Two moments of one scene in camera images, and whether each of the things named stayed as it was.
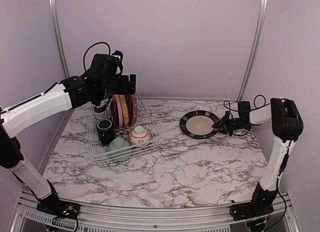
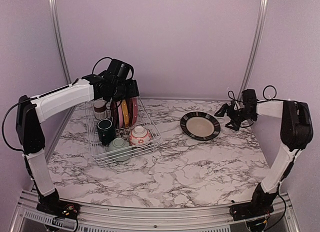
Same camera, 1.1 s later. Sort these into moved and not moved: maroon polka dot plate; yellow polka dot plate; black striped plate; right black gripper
Moved: right black gripper
Not moved: yellow polka dot plate; maroon polka dot plate; black striped plate
